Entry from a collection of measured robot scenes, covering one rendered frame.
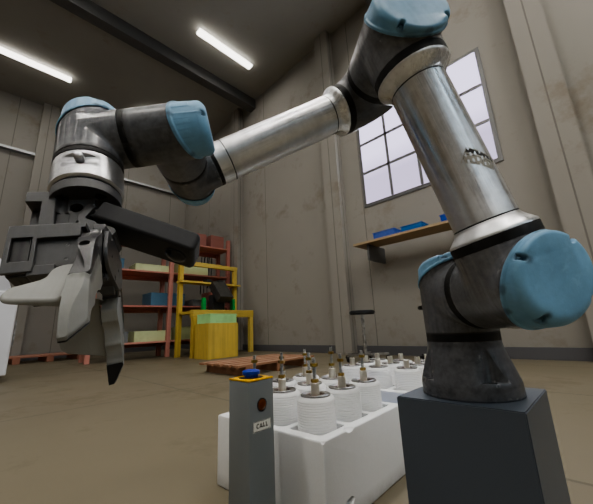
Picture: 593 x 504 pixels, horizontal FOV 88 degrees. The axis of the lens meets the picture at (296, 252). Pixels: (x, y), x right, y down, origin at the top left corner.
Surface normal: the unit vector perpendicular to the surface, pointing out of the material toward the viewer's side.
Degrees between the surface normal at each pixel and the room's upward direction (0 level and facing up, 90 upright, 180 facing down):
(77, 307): 74
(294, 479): 90
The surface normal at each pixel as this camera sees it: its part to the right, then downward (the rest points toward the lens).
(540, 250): 0.15, -0.12
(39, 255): 0.25, -0.54
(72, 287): 0.18, -0.72
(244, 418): -0.68, -0.14
